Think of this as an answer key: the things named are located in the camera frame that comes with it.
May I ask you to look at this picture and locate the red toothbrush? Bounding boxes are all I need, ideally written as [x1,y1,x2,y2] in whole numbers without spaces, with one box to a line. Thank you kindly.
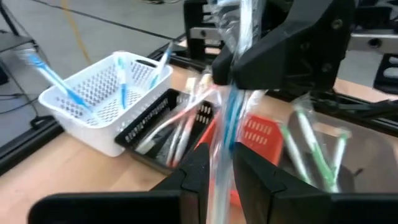
[166,77,200,167]
[136,85,217,155]

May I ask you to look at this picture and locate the blue toothbrush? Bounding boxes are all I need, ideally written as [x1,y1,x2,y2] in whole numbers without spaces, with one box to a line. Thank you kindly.
[205,0,267,224]
[17,49,93,111]
[116,57,129,110]
[148,42,174,90]

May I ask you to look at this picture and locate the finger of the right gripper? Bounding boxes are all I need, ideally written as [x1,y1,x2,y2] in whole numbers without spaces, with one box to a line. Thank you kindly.
[233,0,355,91]
[211,46,240,85]

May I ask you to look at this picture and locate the orange perforated plastic basket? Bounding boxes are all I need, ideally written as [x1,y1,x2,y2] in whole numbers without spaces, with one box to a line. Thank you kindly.
[195,114,284,206]

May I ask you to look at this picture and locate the black perforated plastic basket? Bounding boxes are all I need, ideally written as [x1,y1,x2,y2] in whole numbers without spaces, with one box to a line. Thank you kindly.
[114,88,216,175]

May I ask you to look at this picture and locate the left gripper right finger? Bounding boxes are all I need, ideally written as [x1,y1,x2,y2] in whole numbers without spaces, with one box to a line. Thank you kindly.
[233,141,398,224]

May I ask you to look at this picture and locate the black floor cables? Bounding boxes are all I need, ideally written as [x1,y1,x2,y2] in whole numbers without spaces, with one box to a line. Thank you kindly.
[0,91,39,116]

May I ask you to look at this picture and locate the smoky grey translucent bin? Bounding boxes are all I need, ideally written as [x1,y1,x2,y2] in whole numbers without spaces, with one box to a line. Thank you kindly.
[275,107,398,194]

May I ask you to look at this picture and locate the green toothbrush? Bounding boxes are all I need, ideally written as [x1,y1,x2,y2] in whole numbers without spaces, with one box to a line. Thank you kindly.
[279,123,313,185]
[294,105,340,192]
[331,132,349,191]

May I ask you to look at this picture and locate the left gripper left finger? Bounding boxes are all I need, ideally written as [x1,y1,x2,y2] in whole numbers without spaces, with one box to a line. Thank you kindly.
[27,142,211,224]

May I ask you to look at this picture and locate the white perforated plastic basket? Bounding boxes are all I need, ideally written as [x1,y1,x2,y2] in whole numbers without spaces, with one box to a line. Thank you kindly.
[37,50,174,157]

